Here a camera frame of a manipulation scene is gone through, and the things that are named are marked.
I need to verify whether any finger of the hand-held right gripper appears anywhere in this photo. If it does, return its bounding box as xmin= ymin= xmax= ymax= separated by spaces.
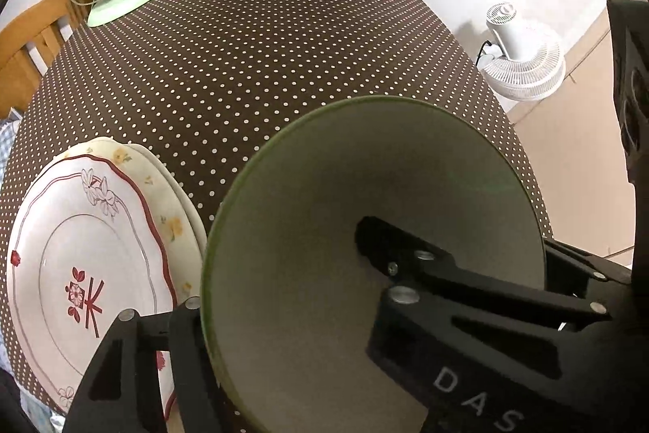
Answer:
xmin=544 ymin=237 xmax=634 ymax=308
xmin=355 ymin=216 xmax=612 ymax=321

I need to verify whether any large grey floral bowl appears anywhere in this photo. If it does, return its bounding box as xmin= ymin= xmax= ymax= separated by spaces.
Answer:
xmin=200 ymin=95 xmax=548 ymax=433

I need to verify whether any blue checkered printed blanket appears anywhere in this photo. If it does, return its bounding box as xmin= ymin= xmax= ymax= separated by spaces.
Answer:
xmin=0 ymin=117 xmax=67 ymax=433

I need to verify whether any dark cloth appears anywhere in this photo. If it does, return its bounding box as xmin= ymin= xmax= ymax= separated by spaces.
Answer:
xmin=0 ymin=352 xmax=31 ymax=433

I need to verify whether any white plate with red pattern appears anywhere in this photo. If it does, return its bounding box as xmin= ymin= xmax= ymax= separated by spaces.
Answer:
xmin=6 ymin=154 xmax=178 ymax=416

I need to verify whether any wooden bed headboard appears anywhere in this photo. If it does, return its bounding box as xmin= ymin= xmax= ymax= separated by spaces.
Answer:
xmin=0 ymin=0 xmax=95 ymax=122

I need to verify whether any beige door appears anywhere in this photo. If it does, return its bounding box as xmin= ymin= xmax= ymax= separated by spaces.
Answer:
xmin=507 ymin=0 xmax=649 ymax=271

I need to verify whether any brown polka dot tablecloth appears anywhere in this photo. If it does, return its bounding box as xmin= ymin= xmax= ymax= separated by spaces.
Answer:
xmin=0 ymin=0 xmax=553 ymax=433

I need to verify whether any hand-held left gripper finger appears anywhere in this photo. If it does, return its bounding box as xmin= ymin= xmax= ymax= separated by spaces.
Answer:
xmin=61 ymin=295 xmax=224 ymax=433

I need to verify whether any white fan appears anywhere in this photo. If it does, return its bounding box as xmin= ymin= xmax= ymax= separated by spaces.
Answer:
xmin=479 ymin=2 xmax=567 ymax=101

